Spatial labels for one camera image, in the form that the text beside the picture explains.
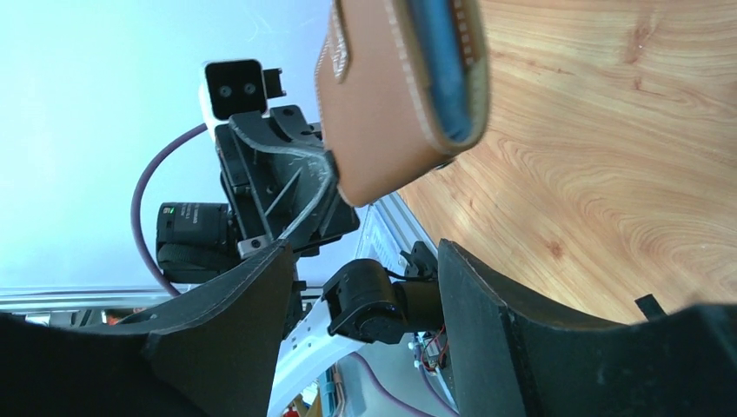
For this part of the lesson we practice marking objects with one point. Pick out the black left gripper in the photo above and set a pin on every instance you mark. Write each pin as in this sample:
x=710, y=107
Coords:
x=280, y=184

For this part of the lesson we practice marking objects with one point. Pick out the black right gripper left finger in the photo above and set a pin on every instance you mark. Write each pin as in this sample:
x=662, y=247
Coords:
x=209, y=352

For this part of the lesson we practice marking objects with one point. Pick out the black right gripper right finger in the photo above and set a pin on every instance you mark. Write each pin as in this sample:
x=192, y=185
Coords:
x=515, y=352

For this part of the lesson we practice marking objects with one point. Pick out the brown leather wallet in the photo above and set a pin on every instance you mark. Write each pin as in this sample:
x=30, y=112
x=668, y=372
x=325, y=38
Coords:
x=402, y=88

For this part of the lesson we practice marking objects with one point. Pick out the black fabric student bag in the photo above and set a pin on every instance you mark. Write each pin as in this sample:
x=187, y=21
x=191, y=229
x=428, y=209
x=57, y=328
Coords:
x=650, y=308

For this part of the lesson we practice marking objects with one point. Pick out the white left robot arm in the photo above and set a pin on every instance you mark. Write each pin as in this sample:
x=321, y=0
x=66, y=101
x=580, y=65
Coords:
x=362, y=303

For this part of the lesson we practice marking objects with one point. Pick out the aluminium frame post left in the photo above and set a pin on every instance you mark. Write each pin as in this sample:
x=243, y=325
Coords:
x=33, y=300

